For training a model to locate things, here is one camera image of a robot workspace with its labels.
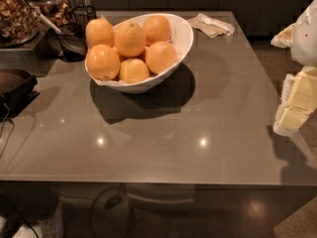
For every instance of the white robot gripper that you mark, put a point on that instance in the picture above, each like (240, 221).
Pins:
(305, 39)

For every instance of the orange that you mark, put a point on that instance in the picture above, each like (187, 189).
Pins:
(99, 32)
(160, 56)
(103, 63)
(133, 71)
(129, 39)
(157, 28)

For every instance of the white ceramic bowl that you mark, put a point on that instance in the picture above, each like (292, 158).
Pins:
(181, 39)

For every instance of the crumpled beige napkin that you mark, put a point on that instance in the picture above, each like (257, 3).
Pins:
(211, 26)

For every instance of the black mesh cup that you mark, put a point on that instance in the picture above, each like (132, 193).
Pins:
(83, 15)

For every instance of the dark glass cup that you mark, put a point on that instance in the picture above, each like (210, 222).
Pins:
(72, 45)

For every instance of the grey raised tray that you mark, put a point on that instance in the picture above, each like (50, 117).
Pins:
(36, 56)

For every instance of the glass jar of nuts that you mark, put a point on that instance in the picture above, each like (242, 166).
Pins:
(18, 23)

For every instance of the black device at left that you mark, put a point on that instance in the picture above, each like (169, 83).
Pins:
(16, 92)

